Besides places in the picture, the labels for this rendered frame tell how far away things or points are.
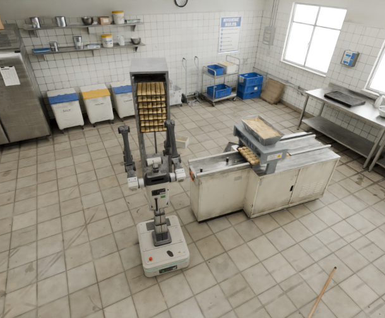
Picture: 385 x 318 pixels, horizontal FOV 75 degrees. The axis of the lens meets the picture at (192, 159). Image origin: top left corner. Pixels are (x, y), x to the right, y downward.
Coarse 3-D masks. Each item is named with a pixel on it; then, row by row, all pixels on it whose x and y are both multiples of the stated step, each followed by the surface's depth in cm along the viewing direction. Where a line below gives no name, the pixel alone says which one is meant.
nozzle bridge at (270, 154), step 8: (240, 128) 327; (240, 136) 336; (248, 136) 311; (240, 144) 355; (248, 144) 320; (256, 144) 295; (272, 144) 296; (280, 144) 296; (264, 152) 283; (272, 152) 285; (280, 152) 290; (264, 160) 288; (272, 160) 293; (272, 168) 301
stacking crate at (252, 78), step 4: (252, 72) 716; (244, 76) 709; (248, 76) 716; (252, 76) 724; (256, 76) 715; (260, 76) 686; (244, 80) 678; (248, 80) 674; (252, 80) 681; (256, 80) 688; (260, 80) 695; (244, 84) 682; (248, 84) 681; (252, 84) 688
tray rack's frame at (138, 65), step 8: (136, 64) 332; (144, 64) 333; (152, 64) 334; (160, 64) 334; (136, 72) 308; (144, 72) 310; (152, 72) 311; (160, 72) 313; (152, 168) 422; (160, 168) 422; (168, 168) 422
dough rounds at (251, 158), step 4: (240, 148) 335; (244, 148) 336; (240, 152) 332; (244, 152) 332; (248, 152) 328; (248, 156) 320; (252, 156) 322; (248, 160) 317; (252, 160) 314; (256, 160) 314; (252, 164) 311
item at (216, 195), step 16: (224, 160) 327; (224, 176) 307; (240, 176) 318; (192, 192) 336; (208, 192) 314; (224, 192) 325; (240, 192) 337; (192, 208) 352; (208, 208) 332; (224, 208) 344; (240, 208) 357
